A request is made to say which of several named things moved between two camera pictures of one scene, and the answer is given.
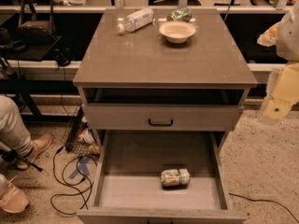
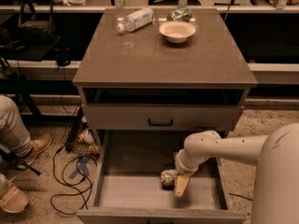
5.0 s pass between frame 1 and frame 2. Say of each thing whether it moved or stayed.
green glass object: stayed
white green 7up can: stayed
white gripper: moved
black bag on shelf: stayed
